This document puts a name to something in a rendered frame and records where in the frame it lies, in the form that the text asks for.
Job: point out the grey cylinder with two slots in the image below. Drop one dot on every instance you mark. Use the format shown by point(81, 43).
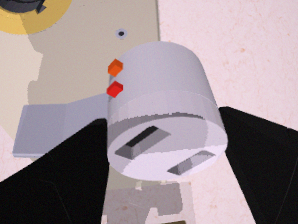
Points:
point(163, 120)

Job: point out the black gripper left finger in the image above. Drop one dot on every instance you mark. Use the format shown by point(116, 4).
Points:
point(65, 186)

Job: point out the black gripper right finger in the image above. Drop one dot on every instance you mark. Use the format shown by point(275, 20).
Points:
point(264, 159)

